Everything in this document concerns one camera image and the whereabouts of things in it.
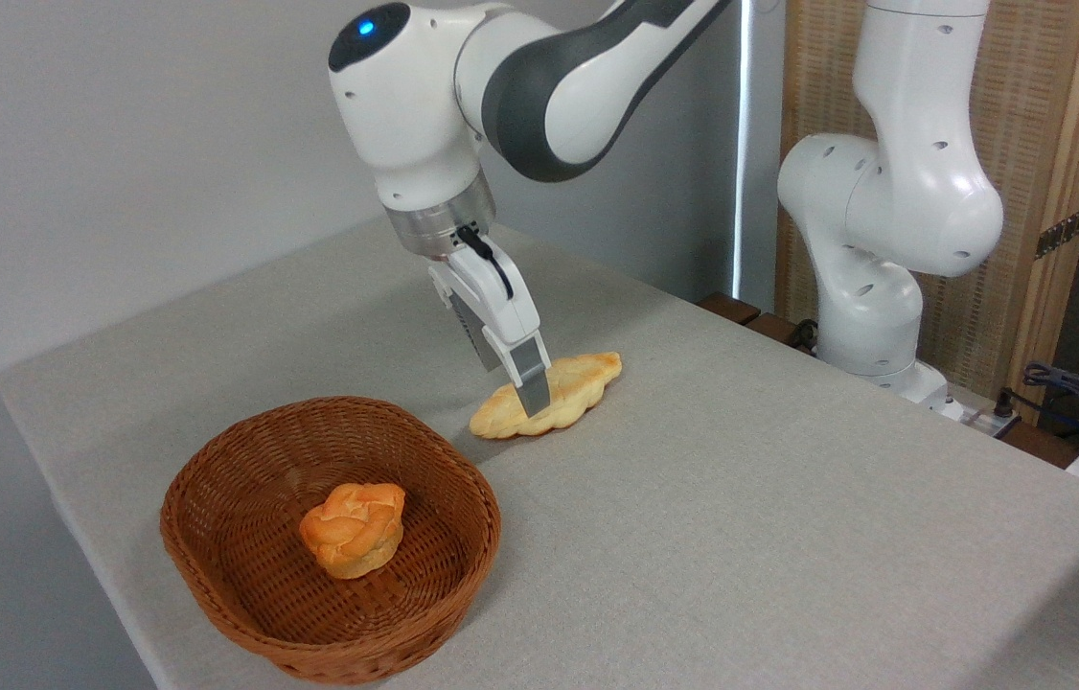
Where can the metal screen hinge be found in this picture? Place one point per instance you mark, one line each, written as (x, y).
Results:
(1065, 230)

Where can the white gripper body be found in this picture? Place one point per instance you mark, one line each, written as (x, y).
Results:
(496, 302)

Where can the round orange bread roll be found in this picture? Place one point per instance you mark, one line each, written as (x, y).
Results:
(353, 532)

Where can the brown wicker basket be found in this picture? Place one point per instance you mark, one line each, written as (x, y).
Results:
(242, 575)

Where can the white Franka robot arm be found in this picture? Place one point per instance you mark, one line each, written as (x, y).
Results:
(597, 77)

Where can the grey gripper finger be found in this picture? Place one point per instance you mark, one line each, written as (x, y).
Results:
(530, 379)
(477, 335)

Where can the long braided bread loaf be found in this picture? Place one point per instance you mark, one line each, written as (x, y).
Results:
(587, 379)

